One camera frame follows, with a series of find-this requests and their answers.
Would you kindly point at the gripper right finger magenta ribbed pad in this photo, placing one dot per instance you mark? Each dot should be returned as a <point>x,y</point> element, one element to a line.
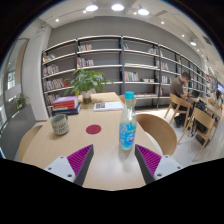
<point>154,166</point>

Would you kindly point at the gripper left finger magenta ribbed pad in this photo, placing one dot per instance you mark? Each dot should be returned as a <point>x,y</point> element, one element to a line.
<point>73,167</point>

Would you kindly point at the clear bottle blue label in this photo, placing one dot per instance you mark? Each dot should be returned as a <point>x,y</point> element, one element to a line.
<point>128,123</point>

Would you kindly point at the wooden chair right near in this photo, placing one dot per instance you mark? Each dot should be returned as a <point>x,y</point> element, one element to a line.
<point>160,130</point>

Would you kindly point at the round red coaster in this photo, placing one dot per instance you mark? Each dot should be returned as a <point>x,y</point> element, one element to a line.
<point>93,129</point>

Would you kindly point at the patterned ceramic mug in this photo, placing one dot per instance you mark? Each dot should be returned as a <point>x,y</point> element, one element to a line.
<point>59,124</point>

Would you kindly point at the dark blue bottom book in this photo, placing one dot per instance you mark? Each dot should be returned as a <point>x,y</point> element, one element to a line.
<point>73,111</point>

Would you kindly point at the red book on stack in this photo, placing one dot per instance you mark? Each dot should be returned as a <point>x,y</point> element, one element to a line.
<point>69,102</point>

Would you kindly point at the open magazine on table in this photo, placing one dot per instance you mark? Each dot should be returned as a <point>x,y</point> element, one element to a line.
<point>107,106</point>

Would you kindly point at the wooden chair under man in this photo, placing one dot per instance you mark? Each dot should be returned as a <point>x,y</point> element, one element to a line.
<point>178,105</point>

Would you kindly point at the wooden chair right foreground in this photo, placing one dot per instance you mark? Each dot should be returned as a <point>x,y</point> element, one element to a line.
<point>192,128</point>

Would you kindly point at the black backpack on chair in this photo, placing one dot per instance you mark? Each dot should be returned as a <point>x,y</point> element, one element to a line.
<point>200,111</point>

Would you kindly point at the potted green plant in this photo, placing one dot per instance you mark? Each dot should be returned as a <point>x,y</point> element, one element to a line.
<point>85,81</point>

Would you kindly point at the seated man brown shirt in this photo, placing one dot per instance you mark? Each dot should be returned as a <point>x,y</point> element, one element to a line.
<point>179,87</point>

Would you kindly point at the small plant by window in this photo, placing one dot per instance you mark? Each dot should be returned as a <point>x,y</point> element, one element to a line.
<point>21,101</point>

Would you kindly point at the large grey bookshelf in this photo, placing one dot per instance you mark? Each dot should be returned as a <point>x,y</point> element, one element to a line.
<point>129,64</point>

